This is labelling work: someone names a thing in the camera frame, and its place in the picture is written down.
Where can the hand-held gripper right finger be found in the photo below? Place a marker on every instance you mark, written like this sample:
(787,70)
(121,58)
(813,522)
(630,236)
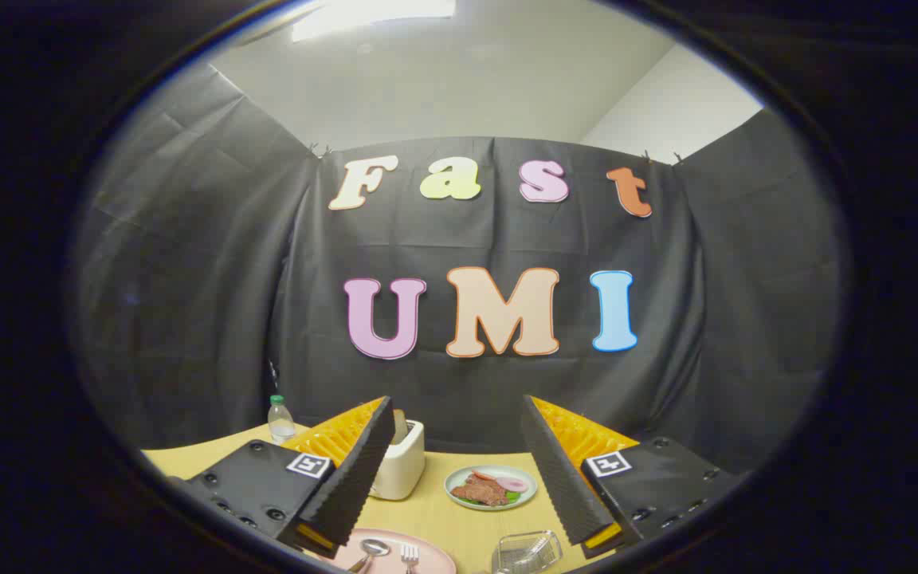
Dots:
(559,486)

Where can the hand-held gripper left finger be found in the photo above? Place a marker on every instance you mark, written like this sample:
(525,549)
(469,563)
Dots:
(355,486)

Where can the pink ham slice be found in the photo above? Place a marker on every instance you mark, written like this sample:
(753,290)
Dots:
(513,484)

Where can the cream white toaster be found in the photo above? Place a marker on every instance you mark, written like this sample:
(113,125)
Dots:
(403,470)

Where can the toast bread slice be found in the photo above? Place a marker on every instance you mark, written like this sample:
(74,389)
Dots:
(399,426)

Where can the orange carrot slice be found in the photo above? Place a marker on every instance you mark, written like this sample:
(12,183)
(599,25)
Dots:
(483,475)

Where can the brown meat slice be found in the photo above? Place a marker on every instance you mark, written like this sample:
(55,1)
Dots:
(481,493)

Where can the clear plastic water bottle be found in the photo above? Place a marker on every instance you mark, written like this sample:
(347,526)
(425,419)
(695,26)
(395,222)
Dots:
(280,422)

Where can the pale green food plate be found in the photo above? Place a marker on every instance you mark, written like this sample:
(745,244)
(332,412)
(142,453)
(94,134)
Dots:
(454,485)

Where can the pink round plate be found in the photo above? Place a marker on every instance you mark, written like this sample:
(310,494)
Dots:
(427,558)

